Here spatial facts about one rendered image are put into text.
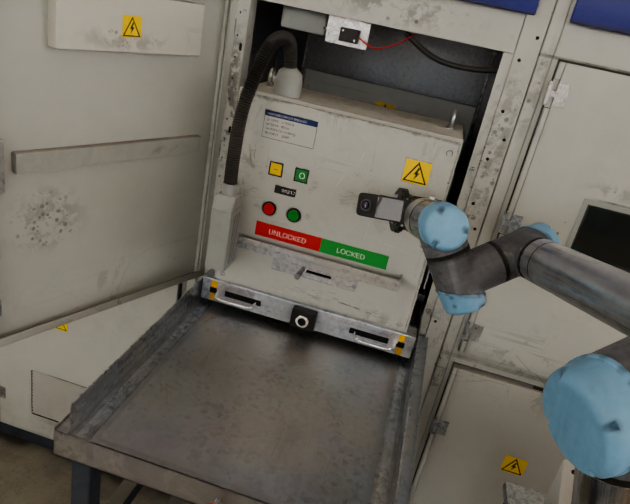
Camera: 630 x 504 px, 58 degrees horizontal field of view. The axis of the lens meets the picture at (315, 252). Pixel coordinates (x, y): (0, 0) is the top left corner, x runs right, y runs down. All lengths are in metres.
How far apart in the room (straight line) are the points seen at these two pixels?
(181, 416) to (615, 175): 1.04
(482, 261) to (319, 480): 0.47
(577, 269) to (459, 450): 0.94
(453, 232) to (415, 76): 1.28
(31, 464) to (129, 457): 1.22
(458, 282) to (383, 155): 0.39
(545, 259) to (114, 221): 0.93
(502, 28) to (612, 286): 0.70
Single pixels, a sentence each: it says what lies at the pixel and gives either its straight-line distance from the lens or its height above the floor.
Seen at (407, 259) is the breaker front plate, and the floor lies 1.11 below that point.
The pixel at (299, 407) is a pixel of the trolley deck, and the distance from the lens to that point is 1.21.
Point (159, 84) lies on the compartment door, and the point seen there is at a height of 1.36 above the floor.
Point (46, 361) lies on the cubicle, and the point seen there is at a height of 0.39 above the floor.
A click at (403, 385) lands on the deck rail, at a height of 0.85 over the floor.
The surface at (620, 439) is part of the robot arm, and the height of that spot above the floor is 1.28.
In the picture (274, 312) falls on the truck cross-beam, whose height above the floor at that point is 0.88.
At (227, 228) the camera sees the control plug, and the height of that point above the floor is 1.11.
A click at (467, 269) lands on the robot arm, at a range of 0.97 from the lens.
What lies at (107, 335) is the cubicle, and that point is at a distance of 1.87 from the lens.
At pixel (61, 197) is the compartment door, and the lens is 1.29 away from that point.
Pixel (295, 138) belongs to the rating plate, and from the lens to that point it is 1.28.
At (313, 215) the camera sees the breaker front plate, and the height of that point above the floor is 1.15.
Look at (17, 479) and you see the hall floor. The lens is 2.24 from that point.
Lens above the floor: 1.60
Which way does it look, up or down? 24 degrees down
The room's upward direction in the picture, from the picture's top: 12 degrees clockwise
